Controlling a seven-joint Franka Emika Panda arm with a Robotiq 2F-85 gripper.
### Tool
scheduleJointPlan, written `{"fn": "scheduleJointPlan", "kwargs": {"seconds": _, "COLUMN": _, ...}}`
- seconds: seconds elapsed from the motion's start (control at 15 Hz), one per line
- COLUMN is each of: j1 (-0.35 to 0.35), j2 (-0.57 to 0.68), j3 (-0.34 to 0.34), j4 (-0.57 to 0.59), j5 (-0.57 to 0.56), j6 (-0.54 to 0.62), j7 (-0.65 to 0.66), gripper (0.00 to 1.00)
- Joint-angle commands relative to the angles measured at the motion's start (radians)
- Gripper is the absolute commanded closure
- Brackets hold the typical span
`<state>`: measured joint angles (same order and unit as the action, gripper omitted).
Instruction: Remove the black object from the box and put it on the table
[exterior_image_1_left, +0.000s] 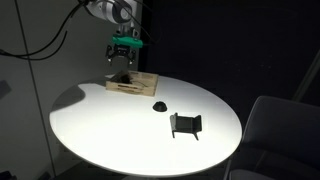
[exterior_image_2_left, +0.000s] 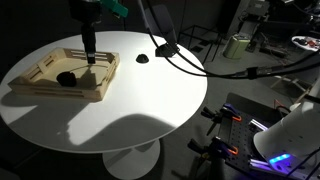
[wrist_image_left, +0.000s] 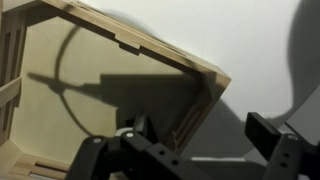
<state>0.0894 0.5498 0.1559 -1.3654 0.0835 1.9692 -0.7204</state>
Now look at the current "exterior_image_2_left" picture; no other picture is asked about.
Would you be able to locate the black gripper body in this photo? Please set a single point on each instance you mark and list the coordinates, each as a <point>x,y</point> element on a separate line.
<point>85,11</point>

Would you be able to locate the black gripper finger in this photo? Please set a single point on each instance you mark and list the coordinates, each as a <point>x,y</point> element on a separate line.
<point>91,43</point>
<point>84,36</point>

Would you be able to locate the black lumpy object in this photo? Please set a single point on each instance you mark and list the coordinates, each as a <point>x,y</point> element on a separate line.
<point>66,79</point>

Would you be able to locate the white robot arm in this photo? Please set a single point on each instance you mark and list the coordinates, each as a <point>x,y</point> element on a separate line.
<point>293,133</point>

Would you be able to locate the small black dome object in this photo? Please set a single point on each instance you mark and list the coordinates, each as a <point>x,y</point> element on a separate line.
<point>142,59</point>

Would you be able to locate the light wooden slotted tray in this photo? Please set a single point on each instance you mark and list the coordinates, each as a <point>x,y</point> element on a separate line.
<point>100,71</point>

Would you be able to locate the grey plastic chair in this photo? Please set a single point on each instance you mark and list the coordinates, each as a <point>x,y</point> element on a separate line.
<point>161,20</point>

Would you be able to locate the green canister container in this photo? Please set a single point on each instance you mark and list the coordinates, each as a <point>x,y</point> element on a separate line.
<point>236,47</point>

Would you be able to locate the purple orange spring clamp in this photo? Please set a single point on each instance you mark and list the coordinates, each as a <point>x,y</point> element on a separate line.
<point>230,111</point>
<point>220,146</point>

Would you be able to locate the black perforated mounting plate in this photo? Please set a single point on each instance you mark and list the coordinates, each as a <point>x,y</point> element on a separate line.
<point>240,133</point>

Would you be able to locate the white wooden slat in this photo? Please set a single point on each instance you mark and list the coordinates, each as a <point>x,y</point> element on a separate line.
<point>286,80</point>

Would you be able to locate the small black item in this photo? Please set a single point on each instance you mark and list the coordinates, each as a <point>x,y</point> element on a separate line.
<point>300,41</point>

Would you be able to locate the small red item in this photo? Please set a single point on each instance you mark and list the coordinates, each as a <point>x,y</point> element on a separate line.
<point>312,43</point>

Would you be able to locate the white round side table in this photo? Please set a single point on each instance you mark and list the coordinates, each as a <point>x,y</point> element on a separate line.
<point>316,49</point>

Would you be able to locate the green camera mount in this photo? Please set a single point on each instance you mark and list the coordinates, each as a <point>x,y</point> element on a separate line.
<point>116,7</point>

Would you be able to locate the black angled bracket stand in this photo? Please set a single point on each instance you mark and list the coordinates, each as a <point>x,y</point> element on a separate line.
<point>165,50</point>

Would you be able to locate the black metal frame stand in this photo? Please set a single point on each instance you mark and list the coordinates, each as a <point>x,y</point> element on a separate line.
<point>213,46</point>

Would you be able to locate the white table pedestal foot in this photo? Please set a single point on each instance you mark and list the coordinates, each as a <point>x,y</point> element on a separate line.
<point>130,161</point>

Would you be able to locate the silver aluminium rail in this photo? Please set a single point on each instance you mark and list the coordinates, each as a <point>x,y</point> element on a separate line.
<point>258,125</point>
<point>260,163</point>

